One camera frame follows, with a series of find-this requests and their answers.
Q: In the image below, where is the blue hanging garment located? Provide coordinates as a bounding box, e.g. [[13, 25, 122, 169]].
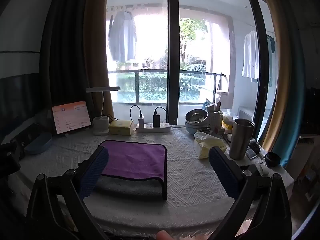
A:
[[266, 35, 276, 54]]

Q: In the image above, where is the white power strip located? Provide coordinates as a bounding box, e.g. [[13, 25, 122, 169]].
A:
[[136, 122, 172, 133]]

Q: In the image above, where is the white textured tablecloth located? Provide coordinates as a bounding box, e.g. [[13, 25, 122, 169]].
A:
[[10, 127, 294, 230]]

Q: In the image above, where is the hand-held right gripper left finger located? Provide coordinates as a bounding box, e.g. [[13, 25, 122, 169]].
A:
[[26, 145, 110, 240]]

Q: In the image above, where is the steel tumbler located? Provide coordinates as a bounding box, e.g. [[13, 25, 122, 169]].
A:
[[229, 118, 255, 160]]

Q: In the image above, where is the white desk lamp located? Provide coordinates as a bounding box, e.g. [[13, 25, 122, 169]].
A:
[[86, 86, 121, 136]]

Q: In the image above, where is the dark curtain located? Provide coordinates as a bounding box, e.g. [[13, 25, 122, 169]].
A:
[[40, 0, 97, 132]]

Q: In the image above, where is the teal curtain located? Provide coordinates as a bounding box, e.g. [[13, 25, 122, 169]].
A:
[[275, 0, 308, 168]]

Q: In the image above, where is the balcony railing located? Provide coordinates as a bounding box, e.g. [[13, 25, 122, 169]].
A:
[[108, 69, 229, 103]]

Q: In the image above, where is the person's right hand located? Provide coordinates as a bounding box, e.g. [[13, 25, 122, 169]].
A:
[[156, 230, 173, 240]]

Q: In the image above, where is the steel bowl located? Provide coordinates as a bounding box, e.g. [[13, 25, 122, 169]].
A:
[[185, 109, 208, 126]]

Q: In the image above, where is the purple and grey towel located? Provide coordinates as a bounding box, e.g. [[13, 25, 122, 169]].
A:
[[93, 140, 167, 201]]

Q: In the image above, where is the yellow tissue box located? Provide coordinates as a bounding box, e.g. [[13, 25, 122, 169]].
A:
[[108, 119, 135, 134]]

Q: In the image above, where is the blue oval dish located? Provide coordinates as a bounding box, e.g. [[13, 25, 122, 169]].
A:
[[24, 132, 53, 155]]

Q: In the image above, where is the white hanging shirt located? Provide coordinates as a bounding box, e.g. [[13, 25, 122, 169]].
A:
[[241, 31, 260, 79]]

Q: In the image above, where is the grey hanging shirt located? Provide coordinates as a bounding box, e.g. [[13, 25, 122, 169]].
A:
[[108, 10, 138, 62]]

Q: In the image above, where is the white utensil holder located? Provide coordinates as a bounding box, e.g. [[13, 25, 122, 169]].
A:
[[206, 109, 224, 131]]

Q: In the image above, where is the dark window frame post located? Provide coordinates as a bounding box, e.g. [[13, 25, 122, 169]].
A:
[[167, 0, 181, 127]]

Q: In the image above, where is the pale blue bowl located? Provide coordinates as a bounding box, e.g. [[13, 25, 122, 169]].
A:
[[185, 120, 209, 136]]

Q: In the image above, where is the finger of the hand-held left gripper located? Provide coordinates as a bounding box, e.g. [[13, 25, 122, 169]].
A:
[[0, 139, 26, 178]]

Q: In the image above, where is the yellow tissue pack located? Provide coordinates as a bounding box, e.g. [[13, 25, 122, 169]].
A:
[[194, 131, 230, 160]]

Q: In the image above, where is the tablet with lit screen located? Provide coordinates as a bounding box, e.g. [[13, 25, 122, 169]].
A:
[[52, 101, 92, 135]]

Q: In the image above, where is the yellow curtain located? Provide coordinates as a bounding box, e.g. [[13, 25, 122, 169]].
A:
[[255, 0, 293, 153]]

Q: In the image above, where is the black charging cable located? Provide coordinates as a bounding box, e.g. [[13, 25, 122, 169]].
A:
[[154, 107, 167, 124], [129, 105, 143, 126]]

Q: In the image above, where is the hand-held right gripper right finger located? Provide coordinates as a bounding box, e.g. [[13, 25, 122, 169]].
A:
[[209, 146, 293, 240]]

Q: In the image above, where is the brown curtain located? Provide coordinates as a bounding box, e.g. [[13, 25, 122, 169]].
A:
[[84, 0, 116, 121]]

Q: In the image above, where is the black round lid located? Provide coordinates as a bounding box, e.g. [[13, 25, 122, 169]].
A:
[[265, 152, 282, 167]]

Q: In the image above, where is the yellow plastic bag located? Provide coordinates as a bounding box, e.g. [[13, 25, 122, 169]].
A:
[[222, 115, 235, 133]]

